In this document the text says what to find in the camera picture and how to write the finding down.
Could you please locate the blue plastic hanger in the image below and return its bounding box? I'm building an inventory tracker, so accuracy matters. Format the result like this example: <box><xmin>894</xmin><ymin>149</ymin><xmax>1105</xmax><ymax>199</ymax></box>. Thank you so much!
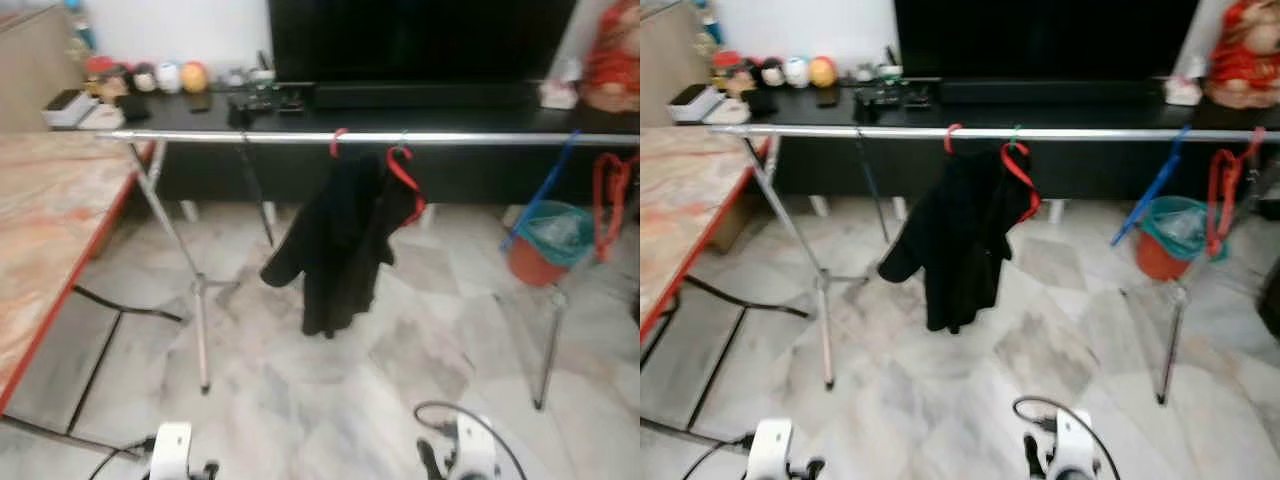
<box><xmin>1110</xmin><ymin>125</ymin><xmax>1194</xmax><ymax>248</ymax></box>
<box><xmin>500</xmin><ymin>130</ymin><xmax>583</xmax><ymax>251</ymax></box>

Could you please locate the black T-shirt green logo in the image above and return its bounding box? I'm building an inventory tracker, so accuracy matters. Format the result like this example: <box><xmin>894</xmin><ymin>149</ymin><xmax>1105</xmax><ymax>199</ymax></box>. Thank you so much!
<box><xmin>260</xmin><ymin>150</ymin><xmax>426</xmax><ymax>339</ymax></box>
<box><xmin>878</xmin><ymin>148</ymin><xmax>1041</xmax><ymax>334</ymax></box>

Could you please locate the red bin teal bag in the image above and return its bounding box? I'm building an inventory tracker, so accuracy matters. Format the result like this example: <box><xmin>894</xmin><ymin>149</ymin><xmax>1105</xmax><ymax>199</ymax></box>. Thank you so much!
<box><xmin>1135</xmin><ymin>196</ymin><xmax>1227</xmax><ymax>284</ymax></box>
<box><xmin>507</xmin><ymin>200</ymin><xmax>597</xmax><ymax>289</ymax></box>

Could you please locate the dark grey sofa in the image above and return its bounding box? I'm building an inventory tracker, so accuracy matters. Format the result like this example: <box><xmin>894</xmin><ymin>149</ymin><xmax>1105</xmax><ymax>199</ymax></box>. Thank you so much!
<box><xmin>1256</xmin><ymin>250</ymin><xmax>1280</xmax><ymax>341</ymax></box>

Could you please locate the silver metal clothes rack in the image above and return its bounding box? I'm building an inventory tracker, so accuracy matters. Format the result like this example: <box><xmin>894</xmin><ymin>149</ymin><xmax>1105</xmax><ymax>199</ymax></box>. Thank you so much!
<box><xmin>710</xmin><ymin>123</ymin><xmax>1280</xmax><ymax>406</ymax></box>
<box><xmin>97</xmin><ymin>128</ymin><xmax>640</xmax><ymax>411</ymax></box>

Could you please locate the flat white box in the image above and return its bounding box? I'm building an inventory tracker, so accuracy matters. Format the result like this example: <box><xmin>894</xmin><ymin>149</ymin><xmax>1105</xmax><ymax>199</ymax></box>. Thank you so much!
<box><xmin>703</xmin><ymin>98</ymin><xmax>752</xmax><ymax>127</ymax></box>
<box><xmin>80</xmin><ymin>103</ymin><xmax>127</xmax><ymax>131</ymax></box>

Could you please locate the black soundbar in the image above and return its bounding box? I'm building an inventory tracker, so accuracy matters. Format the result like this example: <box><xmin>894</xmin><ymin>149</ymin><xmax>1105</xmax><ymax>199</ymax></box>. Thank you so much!
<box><xmin>315</xmin><ymin>82</ymin><xmax>541</xmax><ymax>109</ymax></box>
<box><xmin>938</xmin><ymin>78</ymin><xmax>1167</xmax><ymax>106</ymax></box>

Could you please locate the white box black lid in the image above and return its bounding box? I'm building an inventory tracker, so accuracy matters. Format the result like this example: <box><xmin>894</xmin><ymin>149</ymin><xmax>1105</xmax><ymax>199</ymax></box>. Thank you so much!
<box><xmin>42</xmin><ymin>88</ymin><xmax>99</xmax><ymax>128</ymax></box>
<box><xmin>667</xmin><ymin>83</ymin><xmax>723</xmax><ymax>123</ymax></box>

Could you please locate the white pink tissue box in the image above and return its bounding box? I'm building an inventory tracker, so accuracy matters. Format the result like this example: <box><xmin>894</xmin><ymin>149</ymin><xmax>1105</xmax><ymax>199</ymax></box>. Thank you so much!
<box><xmin>1163</xmin><ymin>76</ymin><xmax>1204</xmax><ymax>108</ymax></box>
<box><xmin>540</xmin><ymin>78</ymin><xmax>580</xmax><ymax>110</ymax></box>

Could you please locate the red-capped figurine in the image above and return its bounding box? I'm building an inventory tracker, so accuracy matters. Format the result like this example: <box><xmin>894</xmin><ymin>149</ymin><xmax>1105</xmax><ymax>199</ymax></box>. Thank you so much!
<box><xmin>712</xmin><ymin>50</ymin><xmax>757</xmax><ymax>99</ymax></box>
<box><xmin>85</xmin><ymin>55</ymin><xmax>129</xmax><ymax>103</ymax></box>

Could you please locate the black television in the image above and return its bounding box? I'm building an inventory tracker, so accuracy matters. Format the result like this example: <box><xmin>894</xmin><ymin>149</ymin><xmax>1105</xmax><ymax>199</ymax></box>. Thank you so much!
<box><xmin>895</xmin><ymin>0</ymin><xmax>1199</xmax><ymax>81</ymax></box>
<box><xmin>268</xmin><ymin>0</ymin><xmax>579</xmax><ymax>84</ymax></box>

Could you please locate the light wooden cabinet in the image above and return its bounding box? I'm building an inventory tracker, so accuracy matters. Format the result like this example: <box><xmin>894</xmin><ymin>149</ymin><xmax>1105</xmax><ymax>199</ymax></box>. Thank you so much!
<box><xmin>640</xmin><ymin>0</ymin><xmax>714</xmax><ymax>128</ymax></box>
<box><xmin>0</xmin><ymin>5</ymin><xmax>83</xmax><ymax>133</ymax></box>

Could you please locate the red-robed fortune doll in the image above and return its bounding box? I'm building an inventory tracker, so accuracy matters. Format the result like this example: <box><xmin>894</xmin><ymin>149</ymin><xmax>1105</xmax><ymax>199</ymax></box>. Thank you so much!
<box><xmin>580</xmin><ymin>0</ymin><xmax>640</xmax><ymax>113</ymax></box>
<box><xmin>1205</xmin><ymin>0</ymin><xmax>1280</xmax><ymax>109</ymax></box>

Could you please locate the gold blue trophy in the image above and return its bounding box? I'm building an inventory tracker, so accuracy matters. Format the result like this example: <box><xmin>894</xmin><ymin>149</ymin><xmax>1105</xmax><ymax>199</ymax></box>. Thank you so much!
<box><xmin>65</xmin><ymin>0</ymin><xmax>97</xmax><ymax>53</ymax></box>
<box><xmin>695</xmin><ymin>0</ymin><xmax>723</xmax><ymax>46</ymax></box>

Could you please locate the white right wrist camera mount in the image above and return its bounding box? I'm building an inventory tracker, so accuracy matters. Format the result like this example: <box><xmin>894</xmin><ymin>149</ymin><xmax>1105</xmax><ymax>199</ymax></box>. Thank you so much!
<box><xmin>1050</xmin><ymin>408</ymin><xmax>1099</xmax><ymax>480</ymax></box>
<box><xmin>455</xmin><ymin>415</ymin><xmax>499</xmax><ymax>480</ymax></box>

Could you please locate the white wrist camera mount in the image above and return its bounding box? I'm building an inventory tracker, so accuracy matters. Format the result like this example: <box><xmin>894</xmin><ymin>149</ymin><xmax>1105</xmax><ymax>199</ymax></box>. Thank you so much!
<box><xmin>745</xmin><ymin>418</ymin><xmax>797</xmax><ymax>480</ymax></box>
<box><xmin>455</xmin><ymin>415</ymin><xmax>499</xmax><ymax>480</ymax></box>
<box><xmin>148</xmin><ymin>422</ymin><xmax>193</xmax><ymax>480</ymax></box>
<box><xmin>1050</xmin><ymin>408</ymin><xmax>1099</xmax><ymax>480</ymax></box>

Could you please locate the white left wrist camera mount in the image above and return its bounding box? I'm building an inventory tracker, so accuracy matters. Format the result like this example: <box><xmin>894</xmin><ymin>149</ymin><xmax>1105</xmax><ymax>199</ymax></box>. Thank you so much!
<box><xmin>148</xmin><ymin>422</ymin><xmax>193</xmax><ymax>480</ymax></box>
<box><xmin>745</xmin><ymin>418</ymin><xmax>797</xmax><ymax>480</ymax></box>

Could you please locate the black wire hanger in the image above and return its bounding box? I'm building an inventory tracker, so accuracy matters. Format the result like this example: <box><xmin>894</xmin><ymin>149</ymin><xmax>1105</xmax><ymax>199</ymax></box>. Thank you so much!
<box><xmin>236</xmin><ymin>135</ymin><xmax>277</xmax><ymax>248</ymax></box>
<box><xmin>853</xmin><ymin>130</ymin><xmax>893</xmax><ymax>244</ymax></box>

